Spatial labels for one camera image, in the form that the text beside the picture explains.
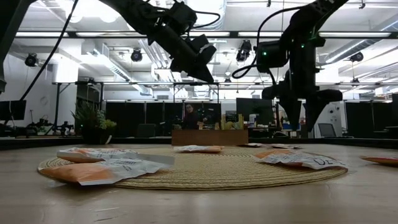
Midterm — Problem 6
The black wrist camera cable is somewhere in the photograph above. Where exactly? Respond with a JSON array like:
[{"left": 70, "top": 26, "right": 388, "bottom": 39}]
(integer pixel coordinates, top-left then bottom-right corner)
[
  {"left": 231, "top": 5, "right": 301, "bottom": 80},
  {"left": 19, "top": 0, "right": 80, "bottom": 102}
]

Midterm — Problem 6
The black computer monitor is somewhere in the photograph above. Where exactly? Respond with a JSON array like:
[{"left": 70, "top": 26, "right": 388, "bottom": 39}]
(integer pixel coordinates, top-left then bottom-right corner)
[
  {"left": 236, "top": 98, "right": 277, "bottom": 125},
  {"left": 0, "top": 100, "right": 27, "bottom": 121}
]

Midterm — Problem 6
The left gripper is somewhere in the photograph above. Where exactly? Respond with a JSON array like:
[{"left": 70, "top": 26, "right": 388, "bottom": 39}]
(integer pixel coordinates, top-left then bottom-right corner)
[{"left": 157, "top": 24, "right": 218, "bottom": 84}]

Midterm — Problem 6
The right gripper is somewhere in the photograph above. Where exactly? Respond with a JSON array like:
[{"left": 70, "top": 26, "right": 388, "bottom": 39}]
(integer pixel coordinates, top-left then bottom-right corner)
[{"left": 262, "top": 73, "right": 343, "bottom": 131}]

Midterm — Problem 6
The black ceiling spotlight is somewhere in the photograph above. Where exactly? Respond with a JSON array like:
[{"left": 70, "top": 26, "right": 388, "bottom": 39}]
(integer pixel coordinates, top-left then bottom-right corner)
[
  {"left": 235, "top": 39, "right": 252, "bottom": 62},
  {"left": 349, "top": 51, "right": 364, "bottom": 63},
  {"left": 130, "top": 48, "right": 144, "bottom": 63},
  {"left": 24, "top": 52, "right": 40, "bottom": 68}
]

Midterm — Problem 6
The small potted succulent plant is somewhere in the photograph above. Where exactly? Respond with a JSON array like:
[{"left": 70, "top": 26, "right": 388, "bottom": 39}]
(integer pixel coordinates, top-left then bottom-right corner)
[{"left": 70, "top": 101, "right": 118, "bottom": 146}]

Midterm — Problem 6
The person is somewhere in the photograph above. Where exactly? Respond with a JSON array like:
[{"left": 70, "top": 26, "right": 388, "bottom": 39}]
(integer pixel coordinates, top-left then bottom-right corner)
[{"left": 182, "top": 103, "right": 206, "bottom": 131}]

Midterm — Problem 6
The white orange tea packet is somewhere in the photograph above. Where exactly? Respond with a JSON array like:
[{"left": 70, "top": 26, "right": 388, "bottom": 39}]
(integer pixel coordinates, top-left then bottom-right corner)
[
  {"left": 40, "top": 158, "right": 170, "bottom": 187},
  {"left": 254, "top": 149, "right": 348, "bottom": 170},
  {"left": 57, "top": 147, "right": 175, "bottom": 165},
  {"left": 173, "top": 144, "right": 224, "bottom": 154}
]

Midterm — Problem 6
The wooden three-compartment organiser box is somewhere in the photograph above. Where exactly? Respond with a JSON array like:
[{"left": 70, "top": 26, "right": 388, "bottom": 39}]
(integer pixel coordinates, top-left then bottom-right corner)
[{"left": 171, "top": 129, "right": 249, "bottom": 146}]

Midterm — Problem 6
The round woven straw placemat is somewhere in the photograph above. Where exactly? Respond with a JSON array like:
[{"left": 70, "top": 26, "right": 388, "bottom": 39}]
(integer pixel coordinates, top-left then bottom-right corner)
[{"left": 37, "top": 146, "right": 348, "bottom": 191}]

